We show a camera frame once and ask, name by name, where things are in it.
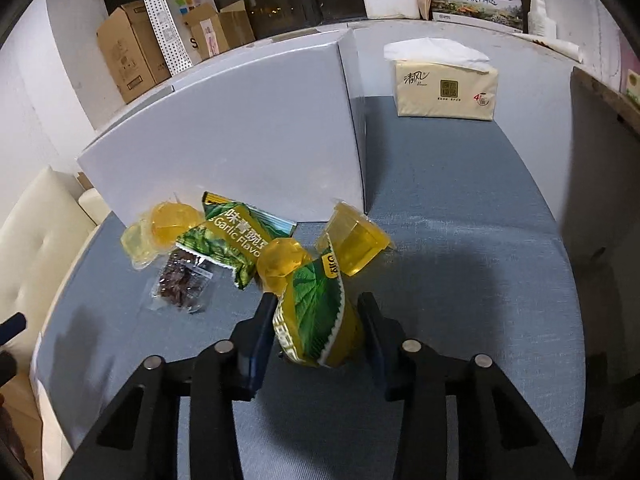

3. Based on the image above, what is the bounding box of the printed gift box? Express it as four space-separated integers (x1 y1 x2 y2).
415 0 525 34

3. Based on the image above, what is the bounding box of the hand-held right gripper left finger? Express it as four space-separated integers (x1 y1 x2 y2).
60 292 278 480

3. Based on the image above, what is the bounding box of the small brown cardboard box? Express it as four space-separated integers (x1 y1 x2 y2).
181 0 256 59

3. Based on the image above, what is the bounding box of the yellow tissue pack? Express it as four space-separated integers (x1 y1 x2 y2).
383 38 500 122

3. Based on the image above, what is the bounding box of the polka dot paper bag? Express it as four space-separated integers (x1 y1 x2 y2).
142 0 219 77

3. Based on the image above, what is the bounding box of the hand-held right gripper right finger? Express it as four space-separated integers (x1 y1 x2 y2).
356 291 576 480

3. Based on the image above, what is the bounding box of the green pea snack packet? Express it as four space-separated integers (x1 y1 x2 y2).
175 191 297 290
272 247 364 369

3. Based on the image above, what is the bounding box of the cream leather sofa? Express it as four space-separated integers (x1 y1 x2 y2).
0 165 107 341

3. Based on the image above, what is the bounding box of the clear brown snack packet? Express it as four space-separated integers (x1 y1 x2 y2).
149 247 214 314

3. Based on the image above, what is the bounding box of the white plastic bottle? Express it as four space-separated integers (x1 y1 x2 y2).
529 0 559 37

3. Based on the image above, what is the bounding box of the pale yellow jelly cup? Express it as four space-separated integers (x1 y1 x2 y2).
120 222 162 269

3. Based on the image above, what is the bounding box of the large brown cardboard box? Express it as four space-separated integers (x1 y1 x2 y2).
96 2 172 104

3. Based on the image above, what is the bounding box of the white tube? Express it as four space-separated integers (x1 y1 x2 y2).
531 34 584 62

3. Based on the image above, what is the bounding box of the white cardboard box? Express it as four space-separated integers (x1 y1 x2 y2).
76 27 367 226

